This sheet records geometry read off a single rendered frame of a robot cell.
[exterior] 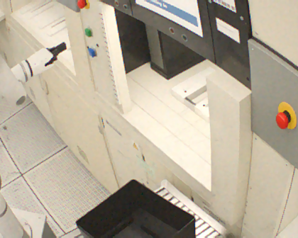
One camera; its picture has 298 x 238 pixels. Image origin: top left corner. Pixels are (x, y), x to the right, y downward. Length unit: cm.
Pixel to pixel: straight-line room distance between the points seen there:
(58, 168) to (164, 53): 130
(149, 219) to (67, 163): 140
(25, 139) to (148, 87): 147
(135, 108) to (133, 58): 24
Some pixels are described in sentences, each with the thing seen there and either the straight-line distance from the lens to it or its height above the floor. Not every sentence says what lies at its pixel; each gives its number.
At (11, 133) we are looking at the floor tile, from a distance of 339.
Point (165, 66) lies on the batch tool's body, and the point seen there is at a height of 94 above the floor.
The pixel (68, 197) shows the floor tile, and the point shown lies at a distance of 284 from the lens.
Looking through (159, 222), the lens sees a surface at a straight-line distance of 168.
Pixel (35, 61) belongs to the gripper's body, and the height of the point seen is 122.
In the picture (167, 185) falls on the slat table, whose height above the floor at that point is 76.
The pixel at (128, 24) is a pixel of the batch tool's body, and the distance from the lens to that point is 198.
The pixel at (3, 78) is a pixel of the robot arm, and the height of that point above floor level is 130.
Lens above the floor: 214
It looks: 42 degrees down
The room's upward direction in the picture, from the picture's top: 10 degrees counter-clockwise
